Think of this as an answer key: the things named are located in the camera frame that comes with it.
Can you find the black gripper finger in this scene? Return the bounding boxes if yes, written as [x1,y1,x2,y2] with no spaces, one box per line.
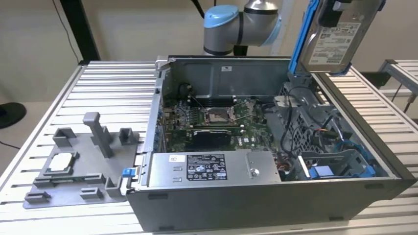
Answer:
[321,0,345,27]

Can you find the hard disk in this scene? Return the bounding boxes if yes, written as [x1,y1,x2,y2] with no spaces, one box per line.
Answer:
[289,0,387,77]

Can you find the metal disk bay cage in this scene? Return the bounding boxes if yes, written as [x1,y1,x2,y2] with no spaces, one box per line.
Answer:
[265,73,391,182]

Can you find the aluminium side table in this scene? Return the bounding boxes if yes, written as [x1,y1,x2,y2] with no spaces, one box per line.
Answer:
[378,58,418,98]

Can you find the metal socket cover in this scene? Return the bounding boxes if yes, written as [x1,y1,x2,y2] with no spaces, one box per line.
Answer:
[230,100,260,120]

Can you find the black RAM slot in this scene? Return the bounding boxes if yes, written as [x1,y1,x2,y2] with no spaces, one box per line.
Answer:
[188,100,238,105]
[188,96,238,101]

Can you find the CPU socket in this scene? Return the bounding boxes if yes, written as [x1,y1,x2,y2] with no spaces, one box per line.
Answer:
[202,106,238,127]

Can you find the thin metal locking lever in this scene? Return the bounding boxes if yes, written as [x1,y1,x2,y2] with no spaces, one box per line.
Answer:
[188,94,208,111]

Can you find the green motherboard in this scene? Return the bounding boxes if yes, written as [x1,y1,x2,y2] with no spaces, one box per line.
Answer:
[162,97,278,154]

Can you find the long expansion slot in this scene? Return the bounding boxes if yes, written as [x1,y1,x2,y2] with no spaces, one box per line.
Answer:
[192,124,244,130]

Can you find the black graphics card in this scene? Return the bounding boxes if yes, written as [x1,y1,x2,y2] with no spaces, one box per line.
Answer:
[191,129,234,150]

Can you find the grey power supply unit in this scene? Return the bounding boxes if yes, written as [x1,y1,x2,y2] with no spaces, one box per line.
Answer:
[147,150,282,188]

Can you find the black upright pillar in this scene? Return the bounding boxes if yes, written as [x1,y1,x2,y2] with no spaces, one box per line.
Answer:
[60,0,102,62]

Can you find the black open PC case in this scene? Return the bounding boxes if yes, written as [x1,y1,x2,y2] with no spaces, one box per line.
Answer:
[126,55,418,232]

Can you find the grey plastic parts rack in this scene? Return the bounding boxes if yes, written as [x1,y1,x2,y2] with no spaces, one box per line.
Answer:
[23,112,140,209]

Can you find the silver CPU chip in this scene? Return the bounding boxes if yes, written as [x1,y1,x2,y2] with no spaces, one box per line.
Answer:
[45,153,76,173]

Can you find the black round stand base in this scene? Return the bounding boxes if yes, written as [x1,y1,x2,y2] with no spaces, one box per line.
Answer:
[0,102,28,130]

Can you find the black table bracket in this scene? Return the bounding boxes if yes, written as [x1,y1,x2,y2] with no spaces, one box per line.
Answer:
[358,70,391,89]

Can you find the long black wire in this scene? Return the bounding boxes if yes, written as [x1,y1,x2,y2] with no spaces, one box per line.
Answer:
[281,85,323,157]

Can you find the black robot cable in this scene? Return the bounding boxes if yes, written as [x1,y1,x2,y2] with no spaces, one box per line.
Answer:
[191,0,206,18]

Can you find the orange wire with black plug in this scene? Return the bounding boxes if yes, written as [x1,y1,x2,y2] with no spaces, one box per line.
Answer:
[313,127,342,145]

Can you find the blue wire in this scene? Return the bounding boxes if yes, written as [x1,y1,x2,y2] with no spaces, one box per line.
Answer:
[333,139,377,169]

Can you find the pale blue bay bracket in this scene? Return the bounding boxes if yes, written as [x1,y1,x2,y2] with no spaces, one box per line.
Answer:
[309,166,335,179]

